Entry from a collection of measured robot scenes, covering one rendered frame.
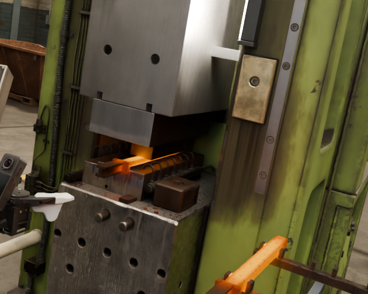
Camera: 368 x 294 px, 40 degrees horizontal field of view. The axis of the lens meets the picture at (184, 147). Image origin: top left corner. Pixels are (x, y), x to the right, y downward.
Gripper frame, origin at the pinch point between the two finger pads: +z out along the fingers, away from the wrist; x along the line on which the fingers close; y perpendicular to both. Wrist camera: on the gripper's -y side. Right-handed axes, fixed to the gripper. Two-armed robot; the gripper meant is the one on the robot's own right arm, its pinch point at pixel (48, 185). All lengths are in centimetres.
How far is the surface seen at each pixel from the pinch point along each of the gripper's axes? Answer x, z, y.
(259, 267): 48.5, 7.6, 5.0
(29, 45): -567, 620, 19
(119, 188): 0.4, 30.7, 6.6
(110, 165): 0.9, 23.4, -1.4
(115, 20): -8.8, 30.6, -38.5
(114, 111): -4.8, 30.6, -14.3
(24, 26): -682, 728, -9
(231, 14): 13, 60, -47
